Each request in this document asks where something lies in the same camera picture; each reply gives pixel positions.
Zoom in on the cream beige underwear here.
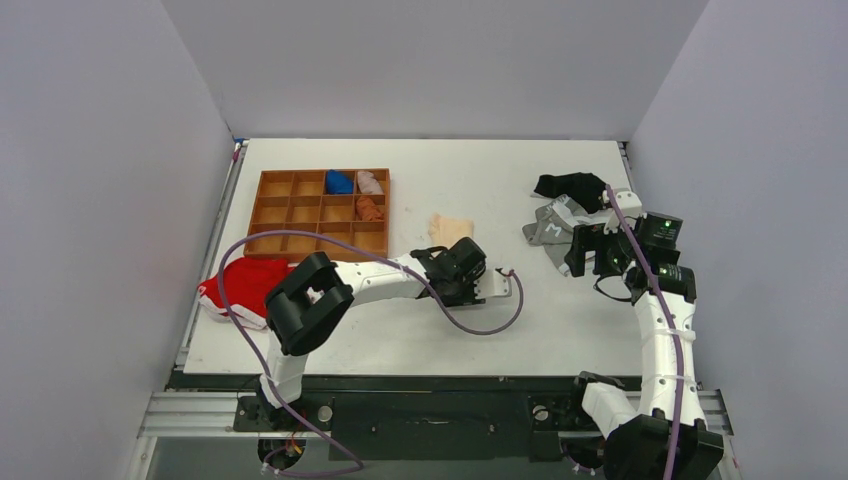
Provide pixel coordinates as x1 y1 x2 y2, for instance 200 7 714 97
428 213 474 248

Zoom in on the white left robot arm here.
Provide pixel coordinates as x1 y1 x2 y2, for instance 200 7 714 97
258 237 512 430

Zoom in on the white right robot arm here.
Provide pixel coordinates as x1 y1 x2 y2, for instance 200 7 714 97
562 213 724 479

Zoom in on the grey underwear white band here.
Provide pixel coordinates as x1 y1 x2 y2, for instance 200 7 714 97
521 195 610 276

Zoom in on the black underwear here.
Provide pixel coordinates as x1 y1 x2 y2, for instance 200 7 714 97
533 172 606 213

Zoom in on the orange-brown rolled underwear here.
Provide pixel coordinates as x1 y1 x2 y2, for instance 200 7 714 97
355 196 384 222

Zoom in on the blue rolled underwear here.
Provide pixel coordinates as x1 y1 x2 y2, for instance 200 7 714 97
325 170 354 195

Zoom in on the red underwear white band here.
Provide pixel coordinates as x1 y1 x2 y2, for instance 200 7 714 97
197 257 293 331

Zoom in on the wooden compartment tray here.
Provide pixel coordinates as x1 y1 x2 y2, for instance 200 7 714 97
243 168 391 264

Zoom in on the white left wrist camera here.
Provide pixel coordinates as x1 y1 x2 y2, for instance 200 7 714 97
474 269 512 301

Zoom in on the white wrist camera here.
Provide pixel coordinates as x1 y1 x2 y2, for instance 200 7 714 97
474 269 512 301
602 186 644 234

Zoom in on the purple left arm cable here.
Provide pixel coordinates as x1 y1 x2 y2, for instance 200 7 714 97
217 229 525 478

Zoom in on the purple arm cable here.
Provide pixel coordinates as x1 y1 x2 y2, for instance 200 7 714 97
604 183 687 480
217 229 525 478

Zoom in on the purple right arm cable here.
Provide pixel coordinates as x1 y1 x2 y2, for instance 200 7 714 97
604 183 687 480

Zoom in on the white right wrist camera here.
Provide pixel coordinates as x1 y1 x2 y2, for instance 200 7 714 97
602 186 644 234

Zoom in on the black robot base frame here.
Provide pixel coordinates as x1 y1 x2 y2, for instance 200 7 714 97
165 370 704 463

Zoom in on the aluminium table edge rail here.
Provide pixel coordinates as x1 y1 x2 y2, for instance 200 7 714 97
172 138 250 371

